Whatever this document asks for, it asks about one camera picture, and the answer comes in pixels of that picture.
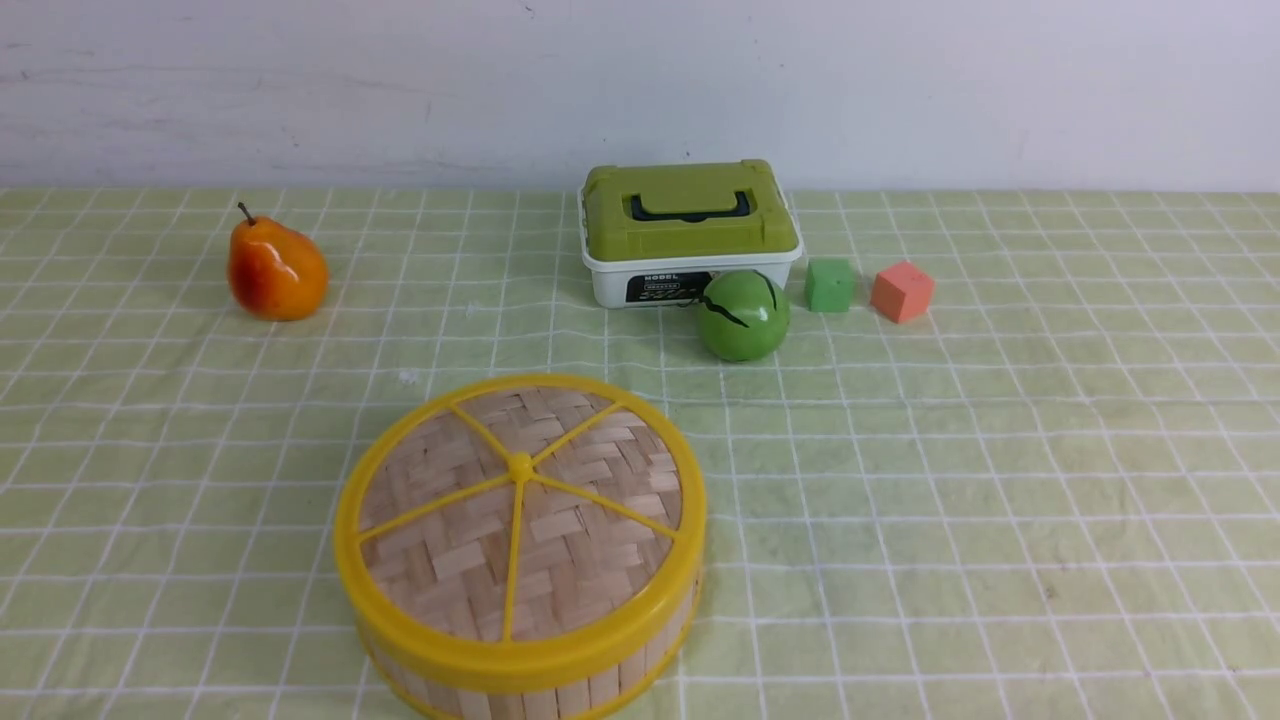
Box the yellow rimmed woven steamer lid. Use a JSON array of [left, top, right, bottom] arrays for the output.
[[333, 374, 707, 694]]

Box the orange foam cube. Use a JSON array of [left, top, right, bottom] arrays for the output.
[[870, 261, 936, 324]]

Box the green lidded white plastic box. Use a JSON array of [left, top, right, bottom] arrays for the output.
[[577, 159, 805, 309]]

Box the green foam cube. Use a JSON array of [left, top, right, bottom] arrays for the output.
[[804, 258, 856, 314]]

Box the orange red pear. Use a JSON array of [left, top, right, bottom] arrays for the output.
[[227, 202, 330, 322]]

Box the green round ball fruit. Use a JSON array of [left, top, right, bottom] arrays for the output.
[[695, 269, 791, 363]]

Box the bamboo steamer basket yellow rim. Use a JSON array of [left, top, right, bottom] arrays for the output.
[[356, 573, 704, 719]]

